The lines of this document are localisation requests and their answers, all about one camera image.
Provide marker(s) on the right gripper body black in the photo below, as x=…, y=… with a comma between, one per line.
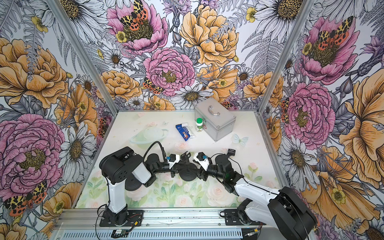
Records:
x=202, y=172

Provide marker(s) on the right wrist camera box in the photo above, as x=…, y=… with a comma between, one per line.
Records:
x=201, y=158

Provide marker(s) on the white bottle green cap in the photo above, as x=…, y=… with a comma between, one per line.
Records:
x=199, y=124

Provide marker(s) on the black round stand base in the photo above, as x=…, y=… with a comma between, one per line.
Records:
x=188, y=172

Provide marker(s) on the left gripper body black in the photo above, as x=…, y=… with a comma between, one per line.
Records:
x=172, y=170

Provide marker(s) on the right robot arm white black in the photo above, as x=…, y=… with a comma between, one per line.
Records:
x=278, y=208

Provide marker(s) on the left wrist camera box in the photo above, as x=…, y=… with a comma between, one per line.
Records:
x=173, y=158

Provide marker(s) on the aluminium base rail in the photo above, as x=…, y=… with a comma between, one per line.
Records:
x=151, y=218

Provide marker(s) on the blue white bandage packet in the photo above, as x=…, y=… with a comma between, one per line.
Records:
x=185, y=131

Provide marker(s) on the silver aluminium first aid case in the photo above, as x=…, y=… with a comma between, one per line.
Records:
x=218, y=122

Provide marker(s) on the white perforated cable tray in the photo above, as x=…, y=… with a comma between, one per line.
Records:
x=155, y=234

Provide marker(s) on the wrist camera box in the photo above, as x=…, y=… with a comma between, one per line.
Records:
x=201, y=158
x=173, y=158

